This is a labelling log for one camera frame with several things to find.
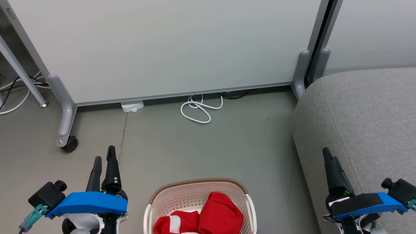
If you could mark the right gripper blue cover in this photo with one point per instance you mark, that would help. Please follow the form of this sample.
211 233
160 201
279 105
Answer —
360 204

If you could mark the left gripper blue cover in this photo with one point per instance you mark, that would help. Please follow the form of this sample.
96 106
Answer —
87 203

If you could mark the red garment wide white bands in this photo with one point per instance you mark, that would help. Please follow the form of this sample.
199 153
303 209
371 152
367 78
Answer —
162 225

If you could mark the red garment thin white stripes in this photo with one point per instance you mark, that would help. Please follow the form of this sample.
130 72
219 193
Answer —
221 211

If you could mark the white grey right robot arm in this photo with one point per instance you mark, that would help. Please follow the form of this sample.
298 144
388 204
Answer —
377 230

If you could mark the grey fabric sofa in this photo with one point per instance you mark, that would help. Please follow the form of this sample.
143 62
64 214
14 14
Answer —
373 130

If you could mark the black caster wheel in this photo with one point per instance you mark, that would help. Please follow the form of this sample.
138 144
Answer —
70 144

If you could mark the white power adapter box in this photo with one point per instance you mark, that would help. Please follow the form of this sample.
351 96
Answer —
132 105

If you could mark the white perforated laundry basket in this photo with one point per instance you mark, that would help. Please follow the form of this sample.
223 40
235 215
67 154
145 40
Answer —
191 198

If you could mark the grey metal table leg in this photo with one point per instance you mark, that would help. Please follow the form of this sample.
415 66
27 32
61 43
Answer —
19 70

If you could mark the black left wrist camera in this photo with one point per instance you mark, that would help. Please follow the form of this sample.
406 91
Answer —
48 194

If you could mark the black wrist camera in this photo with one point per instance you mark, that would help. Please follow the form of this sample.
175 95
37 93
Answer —
48 194
401 190

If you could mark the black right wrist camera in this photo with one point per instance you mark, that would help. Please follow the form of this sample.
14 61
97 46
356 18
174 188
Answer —
401 190

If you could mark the white partition board grey frame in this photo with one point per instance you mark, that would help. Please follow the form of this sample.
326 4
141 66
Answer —
162 48

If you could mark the white partition panel dark frame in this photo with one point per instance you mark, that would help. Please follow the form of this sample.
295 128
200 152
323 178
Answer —
373 32

